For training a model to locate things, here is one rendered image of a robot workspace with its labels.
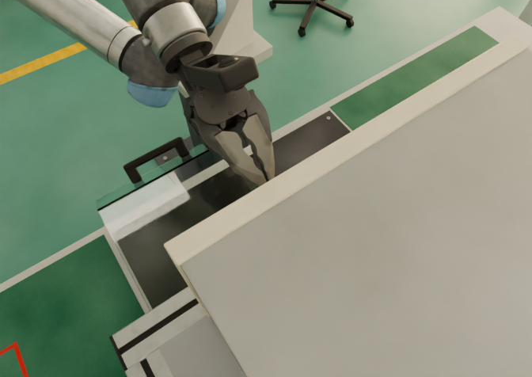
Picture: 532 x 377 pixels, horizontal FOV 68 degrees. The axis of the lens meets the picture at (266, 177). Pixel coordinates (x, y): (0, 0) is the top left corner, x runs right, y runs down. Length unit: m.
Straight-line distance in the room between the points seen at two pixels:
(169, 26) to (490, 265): 0.43
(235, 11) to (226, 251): 0.96
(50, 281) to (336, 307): 0.79
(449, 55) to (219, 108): 1.01
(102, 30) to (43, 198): 1.44
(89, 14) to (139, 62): 0.11
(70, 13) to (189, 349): 0.55
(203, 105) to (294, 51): 1.94
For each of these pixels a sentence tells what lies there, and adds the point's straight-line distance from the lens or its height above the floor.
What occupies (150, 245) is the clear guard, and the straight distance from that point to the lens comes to 0.62.
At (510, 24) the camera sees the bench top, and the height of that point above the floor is 0.75.
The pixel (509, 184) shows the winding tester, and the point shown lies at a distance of 0.41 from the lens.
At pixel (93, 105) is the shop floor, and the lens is 2.32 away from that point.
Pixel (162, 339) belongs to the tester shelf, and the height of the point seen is 1.11.
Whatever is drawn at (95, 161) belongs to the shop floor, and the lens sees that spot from 2.09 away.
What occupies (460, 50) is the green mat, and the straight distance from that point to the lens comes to 1.44.
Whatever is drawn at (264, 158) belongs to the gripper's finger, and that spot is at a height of 1.20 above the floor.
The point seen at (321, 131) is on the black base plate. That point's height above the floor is 0.77.
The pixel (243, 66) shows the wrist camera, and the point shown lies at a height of 1.31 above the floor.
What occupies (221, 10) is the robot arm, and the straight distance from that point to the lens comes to 0.69.
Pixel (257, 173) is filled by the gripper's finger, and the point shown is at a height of 1.20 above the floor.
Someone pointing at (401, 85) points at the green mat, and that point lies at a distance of 1.26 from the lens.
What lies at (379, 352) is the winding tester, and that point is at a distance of 0.32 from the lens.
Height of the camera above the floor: 1.62
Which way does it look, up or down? 60 degrees down
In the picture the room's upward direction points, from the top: straight up
